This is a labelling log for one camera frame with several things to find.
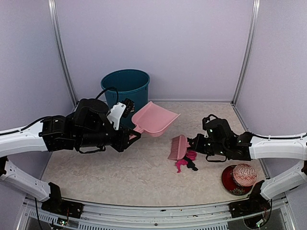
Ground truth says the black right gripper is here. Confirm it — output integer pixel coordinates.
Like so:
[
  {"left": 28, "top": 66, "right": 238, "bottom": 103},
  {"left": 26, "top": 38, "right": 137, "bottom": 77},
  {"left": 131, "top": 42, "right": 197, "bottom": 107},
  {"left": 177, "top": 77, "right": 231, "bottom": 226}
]
[{"left": 190, "top": 133, "right": 228, "bottom": 156}]

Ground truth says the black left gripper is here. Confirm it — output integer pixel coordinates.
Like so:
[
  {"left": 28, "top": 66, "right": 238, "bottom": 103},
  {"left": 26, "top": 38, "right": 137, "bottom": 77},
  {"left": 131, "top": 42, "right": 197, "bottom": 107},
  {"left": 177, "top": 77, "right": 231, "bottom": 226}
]
[{"left": 76, "top": 121, "right": 141, "bottom": 153}]

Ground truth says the pink hand brush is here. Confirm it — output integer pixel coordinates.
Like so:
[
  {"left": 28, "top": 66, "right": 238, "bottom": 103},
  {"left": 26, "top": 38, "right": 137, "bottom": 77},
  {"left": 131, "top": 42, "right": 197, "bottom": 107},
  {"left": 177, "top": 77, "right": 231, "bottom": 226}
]
[{"left": 167, "top": 135, "right": 190, "bottom": 161}]

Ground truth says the pink plastic dustpan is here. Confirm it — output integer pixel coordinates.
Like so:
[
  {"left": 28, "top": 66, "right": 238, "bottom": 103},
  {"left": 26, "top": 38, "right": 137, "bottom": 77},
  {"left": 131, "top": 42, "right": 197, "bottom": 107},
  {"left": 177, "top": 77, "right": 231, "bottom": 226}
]
[{"left": 131, "top": 102, "right": 180, "bottom": 137}]

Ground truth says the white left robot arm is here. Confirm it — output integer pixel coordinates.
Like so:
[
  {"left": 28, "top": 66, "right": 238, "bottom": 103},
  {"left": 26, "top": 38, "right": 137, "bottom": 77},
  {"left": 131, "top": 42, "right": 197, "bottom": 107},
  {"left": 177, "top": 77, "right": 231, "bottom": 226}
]
[{"left": 0, "top": 115, "right": 141, "bottom": 213}]

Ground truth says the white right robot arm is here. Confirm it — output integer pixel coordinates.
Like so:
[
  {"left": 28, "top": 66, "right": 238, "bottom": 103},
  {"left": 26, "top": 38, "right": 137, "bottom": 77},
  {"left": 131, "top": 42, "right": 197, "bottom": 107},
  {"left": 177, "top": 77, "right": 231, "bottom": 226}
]
[{"left": 187, "top": 114, "right": 307, "bottom": 213}]

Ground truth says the front mixed scrap pile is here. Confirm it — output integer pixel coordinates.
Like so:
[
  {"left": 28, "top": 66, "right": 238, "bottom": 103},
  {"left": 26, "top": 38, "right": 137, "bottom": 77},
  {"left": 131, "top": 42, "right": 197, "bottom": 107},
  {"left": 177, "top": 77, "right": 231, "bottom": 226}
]
[{"left": 175, "top": 150, "right": 198, "bottom": 173}]

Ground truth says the teal plastic waste bin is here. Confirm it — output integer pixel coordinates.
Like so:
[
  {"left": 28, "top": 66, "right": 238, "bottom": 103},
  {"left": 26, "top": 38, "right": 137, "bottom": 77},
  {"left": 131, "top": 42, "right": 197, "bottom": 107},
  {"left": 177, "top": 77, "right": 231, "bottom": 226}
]
[{"left": 101, "top": 69, "right": 150, "bottom": 111}]

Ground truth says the dark red bowl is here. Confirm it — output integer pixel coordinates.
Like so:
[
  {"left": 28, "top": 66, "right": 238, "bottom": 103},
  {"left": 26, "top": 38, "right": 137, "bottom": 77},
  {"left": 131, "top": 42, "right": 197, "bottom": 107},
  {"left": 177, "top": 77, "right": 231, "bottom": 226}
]
[{"left": 221, "top": 165, "right": 252, "bottom": 196}]

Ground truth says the red white patterned bowl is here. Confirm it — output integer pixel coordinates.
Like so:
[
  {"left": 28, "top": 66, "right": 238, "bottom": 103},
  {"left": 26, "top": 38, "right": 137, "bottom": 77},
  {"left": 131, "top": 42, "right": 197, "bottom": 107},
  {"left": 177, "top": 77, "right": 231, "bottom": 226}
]
[{"left": 233, "top": 163, "right": 257, "bottom": 187}]

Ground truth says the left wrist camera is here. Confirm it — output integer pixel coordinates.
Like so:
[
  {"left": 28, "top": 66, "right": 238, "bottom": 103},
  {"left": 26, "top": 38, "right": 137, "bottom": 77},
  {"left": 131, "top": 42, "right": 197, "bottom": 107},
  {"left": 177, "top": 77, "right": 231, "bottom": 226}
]
[{"left": 106, "top": 98, "right": 134, "bottom": 130}]

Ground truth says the aluminium front rail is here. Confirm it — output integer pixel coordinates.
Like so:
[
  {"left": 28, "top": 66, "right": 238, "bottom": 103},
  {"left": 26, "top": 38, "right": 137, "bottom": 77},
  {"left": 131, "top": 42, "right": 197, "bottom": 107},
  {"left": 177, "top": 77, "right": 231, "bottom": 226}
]
[{"left": 16, "top": 191, "right": 295, "bottom": 230}]

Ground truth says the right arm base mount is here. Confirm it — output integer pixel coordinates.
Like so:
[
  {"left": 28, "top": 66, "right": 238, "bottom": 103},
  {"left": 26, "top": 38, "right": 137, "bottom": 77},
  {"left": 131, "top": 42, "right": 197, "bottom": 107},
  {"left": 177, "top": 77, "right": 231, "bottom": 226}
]
[{"left": 229, "top": 180, "right": 272, "bottom": 218}]

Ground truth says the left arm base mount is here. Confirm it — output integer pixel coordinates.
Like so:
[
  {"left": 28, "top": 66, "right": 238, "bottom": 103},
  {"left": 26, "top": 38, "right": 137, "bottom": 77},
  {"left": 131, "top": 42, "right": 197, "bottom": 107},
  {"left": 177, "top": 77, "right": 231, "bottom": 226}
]
[{"left": 41, "top": 182, "right": 84, "bottom": 219}]

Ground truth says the right aluminium corner post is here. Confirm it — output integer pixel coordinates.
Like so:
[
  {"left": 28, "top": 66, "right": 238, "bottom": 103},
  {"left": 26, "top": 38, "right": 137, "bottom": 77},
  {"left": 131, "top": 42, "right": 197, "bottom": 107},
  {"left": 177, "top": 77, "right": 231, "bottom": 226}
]
[{"left": 231, "top": 0, "right": 260, "bottom": 107}]

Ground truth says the aluminium corner post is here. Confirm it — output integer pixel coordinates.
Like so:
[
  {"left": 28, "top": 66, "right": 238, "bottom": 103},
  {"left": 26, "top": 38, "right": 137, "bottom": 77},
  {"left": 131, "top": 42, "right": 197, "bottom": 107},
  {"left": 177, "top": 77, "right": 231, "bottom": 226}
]
[
  {"left": 231, "top": 0, "right": 260, "bottom": 107},
  {"left": 48, "top": 0, "right": 78, "bottom": 108}
]

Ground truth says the left aluminium corner post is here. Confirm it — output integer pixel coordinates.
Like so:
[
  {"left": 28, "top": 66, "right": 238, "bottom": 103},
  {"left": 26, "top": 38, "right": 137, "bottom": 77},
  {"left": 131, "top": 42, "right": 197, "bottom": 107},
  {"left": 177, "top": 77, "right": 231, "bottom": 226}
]
[{"left": 48, "top": 0, "right": 78, "bottom": 108}]

